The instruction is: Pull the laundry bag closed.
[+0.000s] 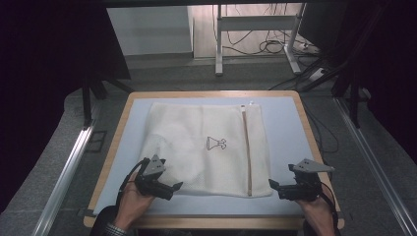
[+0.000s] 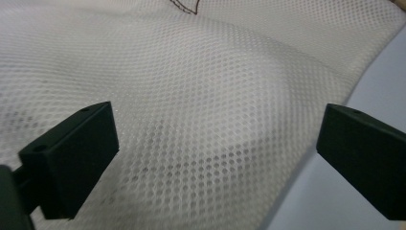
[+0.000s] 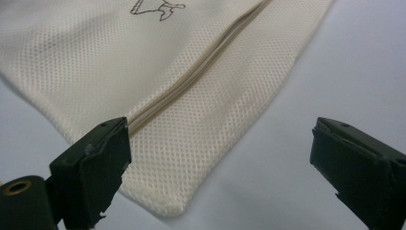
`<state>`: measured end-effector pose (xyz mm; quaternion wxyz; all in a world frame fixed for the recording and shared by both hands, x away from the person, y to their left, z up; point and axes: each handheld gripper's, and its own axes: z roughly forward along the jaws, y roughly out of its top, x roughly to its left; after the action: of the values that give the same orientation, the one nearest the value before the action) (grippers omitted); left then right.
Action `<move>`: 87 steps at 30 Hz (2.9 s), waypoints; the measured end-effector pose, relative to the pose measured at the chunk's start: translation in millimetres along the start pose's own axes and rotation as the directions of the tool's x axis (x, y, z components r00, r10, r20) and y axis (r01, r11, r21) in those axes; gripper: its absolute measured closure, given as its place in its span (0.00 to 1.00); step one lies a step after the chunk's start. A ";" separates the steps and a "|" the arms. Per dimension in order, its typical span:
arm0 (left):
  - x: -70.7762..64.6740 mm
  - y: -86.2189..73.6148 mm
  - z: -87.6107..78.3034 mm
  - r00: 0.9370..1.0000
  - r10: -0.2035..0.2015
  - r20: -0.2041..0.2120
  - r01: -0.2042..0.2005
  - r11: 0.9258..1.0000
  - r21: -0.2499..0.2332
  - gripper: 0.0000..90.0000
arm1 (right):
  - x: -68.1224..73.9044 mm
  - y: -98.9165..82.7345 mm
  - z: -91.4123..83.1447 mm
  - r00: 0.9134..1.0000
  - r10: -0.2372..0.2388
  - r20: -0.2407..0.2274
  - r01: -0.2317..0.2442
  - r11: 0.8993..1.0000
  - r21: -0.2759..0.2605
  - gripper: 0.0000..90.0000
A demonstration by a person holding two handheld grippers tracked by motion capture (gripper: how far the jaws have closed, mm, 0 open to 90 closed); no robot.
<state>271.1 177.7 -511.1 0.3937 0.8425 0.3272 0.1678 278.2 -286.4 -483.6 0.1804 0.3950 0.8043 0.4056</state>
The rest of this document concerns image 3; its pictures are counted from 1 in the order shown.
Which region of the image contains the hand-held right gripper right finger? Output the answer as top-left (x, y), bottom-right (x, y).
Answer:
top-left (309, 116), bottom-right (406, 230)

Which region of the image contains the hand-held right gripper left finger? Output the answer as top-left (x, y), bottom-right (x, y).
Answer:
top-left (49, 116), bottom-right (133, 230)

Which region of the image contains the cream mesh laundry bag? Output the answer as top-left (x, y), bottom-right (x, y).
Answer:
top-left (0, 0), bottom-right (335, 219)

